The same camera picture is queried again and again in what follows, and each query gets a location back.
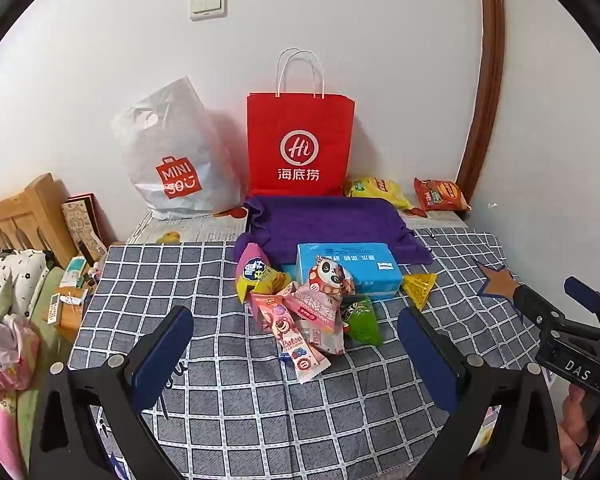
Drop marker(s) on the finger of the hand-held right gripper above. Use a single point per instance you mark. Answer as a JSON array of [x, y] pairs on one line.
[[535, 307], [582, 290]]

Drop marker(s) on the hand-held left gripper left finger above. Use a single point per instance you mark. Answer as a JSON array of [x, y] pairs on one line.
[[162, 355]]

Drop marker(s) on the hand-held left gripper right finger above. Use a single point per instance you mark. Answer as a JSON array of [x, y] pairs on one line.
[[430, 355]]

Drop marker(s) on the yellow triangular snack packet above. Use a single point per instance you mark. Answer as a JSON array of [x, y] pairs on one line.
[[420, 287]]

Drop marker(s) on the green snack packet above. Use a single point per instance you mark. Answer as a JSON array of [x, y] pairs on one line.
[[362, 322]]

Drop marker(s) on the pale pink pastry packet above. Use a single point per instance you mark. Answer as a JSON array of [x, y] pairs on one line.
[[325, 337]]

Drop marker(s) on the blue tissue pack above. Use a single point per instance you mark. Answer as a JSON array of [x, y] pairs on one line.
[[370, 265]]

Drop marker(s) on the long pink bear bar packet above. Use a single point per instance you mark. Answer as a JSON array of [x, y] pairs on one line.
[[280, 325]]

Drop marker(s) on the pink and yellow snack packet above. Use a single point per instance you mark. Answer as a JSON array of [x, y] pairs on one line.
[[252, 267]]

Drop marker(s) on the pink panda print snack packet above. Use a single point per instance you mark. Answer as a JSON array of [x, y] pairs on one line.
[[325, 280]]

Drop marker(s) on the person's right hand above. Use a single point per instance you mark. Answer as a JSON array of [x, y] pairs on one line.
[[577, 420]]

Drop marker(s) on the grey checkered blanket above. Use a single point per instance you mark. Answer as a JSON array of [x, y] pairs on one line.
[[205, 270]]

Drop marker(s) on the wooden bedside table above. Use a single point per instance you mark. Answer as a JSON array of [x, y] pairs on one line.
[[72, 320]]

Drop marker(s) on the white remote control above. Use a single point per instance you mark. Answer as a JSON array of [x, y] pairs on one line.
[[55, 309]]

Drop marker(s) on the light green blanket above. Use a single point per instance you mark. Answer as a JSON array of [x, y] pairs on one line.
[[45, 340]]

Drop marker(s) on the teal and white small box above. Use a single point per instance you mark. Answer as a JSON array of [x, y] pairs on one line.
[[76, 271]]

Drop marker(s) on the orange chip bag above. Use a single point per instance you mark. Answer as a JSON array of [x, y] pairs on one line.
[[440, 195]]

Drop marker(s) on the brown patterned gift box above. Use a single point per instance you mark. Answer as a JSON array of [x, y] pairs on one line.
[[80, 225]]

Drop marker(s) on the pink printed cloth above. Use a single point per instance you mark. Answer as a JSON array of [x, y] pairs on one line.
[[0, 385]]

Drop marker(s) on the white floral pillow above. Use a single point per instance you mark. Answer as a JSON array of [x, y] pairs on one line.
[[15, 275]]

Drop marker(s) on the purple towel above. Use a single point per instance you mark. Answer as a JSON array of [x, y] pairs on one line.
[[330, 220]]

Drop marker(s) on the yellow chip bag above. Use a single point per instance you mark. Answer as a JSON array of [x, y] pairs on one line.
[[380, 190]]

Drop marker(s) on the wooden bed headboard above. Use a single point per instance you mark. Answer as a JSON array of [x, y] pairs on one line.
[[30, 205]]

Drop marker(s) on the white plastic shopping bag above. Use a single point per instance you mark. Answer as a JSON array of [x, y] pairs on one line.
[[180, 130]]

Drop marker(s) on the red paper carrier bag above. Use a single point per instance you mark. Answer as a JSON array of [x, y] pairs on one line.
[[300, 115]]

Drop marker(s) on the brown wooden door frame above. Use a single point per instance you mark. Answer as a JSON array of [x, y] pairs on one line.
[[490, 85]]

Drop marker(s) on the white wall light switch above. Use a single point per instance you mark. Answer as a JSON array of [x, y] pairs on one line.
[[208, 4]]

